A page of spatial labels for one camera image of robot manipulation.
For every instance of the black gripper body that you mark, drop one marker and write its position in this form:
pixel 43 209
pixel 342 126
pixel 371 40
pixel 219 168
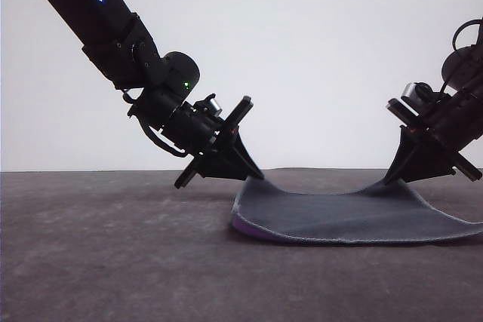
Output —
pixel 196 129
pixel 449 126

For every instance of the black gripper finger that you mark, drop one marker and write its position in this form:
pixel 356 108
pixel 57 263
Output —
pixel 428 165
pixel 222 167
pixel 241 154
pixel 402 158

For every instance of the purple towel with grey hem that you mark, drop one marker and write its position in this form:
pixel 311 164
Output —
pixel 339 216

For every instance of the grey table cloth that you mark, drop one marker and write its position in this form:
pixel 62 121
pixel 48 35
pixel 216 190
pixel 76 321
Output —
pixel 113 261

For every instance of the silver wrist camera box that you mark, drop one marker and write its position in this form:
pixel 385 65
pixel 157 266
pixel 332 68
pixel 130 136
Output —
pixel 415 92
pixel 212 104

